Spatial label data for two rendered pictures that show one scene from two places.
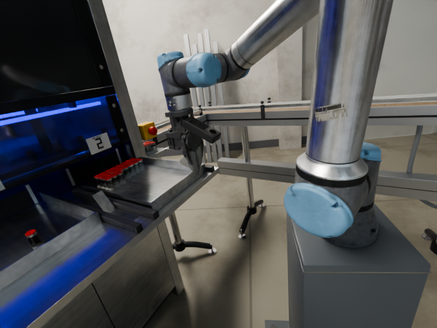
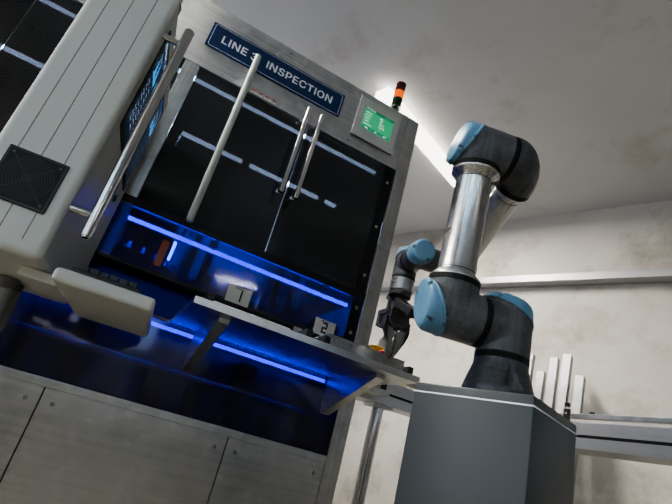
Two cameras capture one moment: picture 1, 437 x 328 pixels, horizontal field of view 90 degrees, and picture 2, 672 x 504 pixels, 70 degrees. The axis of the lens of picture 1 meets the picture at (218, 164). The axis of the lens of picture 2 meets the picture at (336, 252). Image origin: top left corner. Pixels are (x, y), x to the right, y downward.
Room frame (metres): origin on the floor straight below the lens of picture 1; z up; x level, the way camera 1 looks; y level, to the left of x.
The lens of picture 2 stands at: (-0.62, -0.56, 0.60)
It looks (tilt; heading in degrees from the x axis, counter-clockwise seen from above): 23 degrees up; 36
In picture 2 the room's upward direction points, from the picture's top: 16 degrees clockwise
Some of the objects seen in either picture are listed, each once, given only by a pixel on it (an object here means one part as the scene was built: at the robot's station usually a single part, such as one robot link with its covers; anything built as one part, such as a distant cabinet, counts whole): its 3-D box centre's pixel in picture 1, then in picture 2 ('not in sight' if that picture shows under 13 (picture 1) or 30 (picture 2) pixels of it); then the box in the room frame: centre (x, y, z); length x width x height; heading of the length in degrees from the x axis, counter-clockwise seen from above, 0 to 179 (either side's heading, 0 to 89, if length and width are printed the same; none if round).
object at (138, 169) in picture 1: (125, 173); not in sight; (0.77, 0.35, 0.90); 0.18 x 0.02 x 0.05; 146
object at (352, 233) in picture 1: (344, 210); (498, 379); (0.45, -0.30, 0.84); 0.15 x 0.15 x 0.10
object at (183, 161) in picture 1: (187, 163); (384, 342); (0.66, 0.10, 0.95); 0.06 x 0.03 x 0.09; 57
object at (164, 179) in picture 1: (145, 178); (341, 357); (0.71, 0.26, 0.90); 0.34 x 0.26 x 0.04; 56
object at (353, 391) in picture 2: not in sight; (349, 395); (0.79, 0.25, 0.79); 0.34 x 0.03 x 0.13; 57
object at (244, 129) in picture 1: (248, 172); not in sight; (1.53, -0.22, 0.46); 0.09 x 0.09 x 0.77; 57
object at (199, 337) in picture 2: not in sight; (203, 347); (0.38, 0.52, 0.79); 0.34 x 0.03 x 0.13; 57
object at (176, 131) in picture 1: (183, 129); (395, 311); (0.68, 0.09, 1.06); 0.09 x 0.08 x 0.12; 57
